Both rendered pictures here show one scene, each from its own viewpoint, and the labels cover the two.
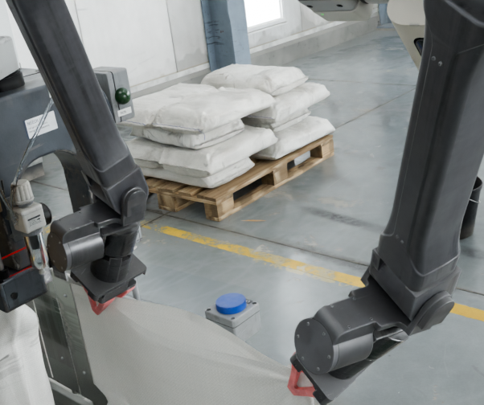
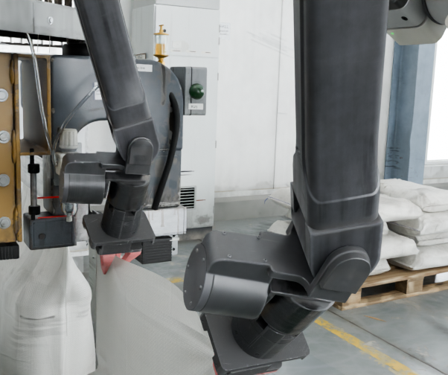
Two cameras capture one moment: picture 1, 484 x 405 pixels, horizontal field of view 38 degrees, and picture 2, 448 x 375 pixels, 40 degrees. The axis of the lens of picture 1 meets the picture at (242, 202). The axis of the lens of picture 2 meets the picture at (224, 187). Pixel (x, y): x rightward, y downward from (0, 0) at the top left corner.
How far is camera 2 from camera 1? 0.35 m
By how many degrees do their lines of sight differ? 21
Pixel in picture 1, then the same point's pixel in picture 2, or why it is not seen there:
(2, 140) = (69, 92)
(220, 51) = (396, 174)
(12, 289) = (41, 230)
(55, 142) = not seen: hidden behind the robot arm
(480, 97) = not seen: outside the picture
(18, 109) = (91, 71)
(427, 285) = (329, 224)
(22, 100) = not seen: hidden behind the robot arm
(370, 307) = (273, 251)
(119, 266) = (121, 220)
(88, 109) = (108, 42)
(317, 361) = (192, 294)
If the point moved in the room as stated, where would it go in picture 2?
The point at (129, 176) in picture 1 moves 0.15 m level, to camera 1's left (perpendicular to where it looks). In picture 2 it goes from (141, 124) to (46, 119)
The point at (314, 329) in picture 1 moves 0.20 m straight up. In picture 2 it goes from (199, 255) to (206, 9)
